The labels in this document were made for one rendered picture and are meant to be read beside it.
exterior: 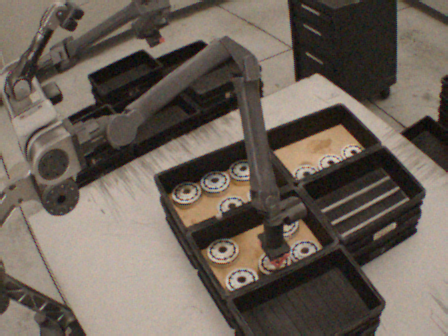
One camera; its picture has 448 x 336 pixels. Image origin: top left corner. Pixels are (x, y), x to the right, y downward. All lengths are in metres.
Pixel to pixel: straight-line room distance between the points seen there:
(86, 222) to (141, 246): 0.28
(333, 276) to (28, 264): 1.96
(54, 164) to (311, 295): 0.88
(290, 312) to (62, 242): 0.99
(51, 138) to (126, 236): 0.89
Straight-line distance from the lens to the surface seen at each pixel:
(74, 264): 2.15
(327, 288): 1.77
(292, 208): 1.63
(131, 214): 2.25
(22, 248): 3.33
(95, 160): 2.84
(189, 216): 2.01
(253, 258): 1.85
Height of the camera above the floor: 2.29
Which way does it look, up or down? 43 degrees down
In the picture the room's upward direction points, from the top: 9 degrees counter-clockwise
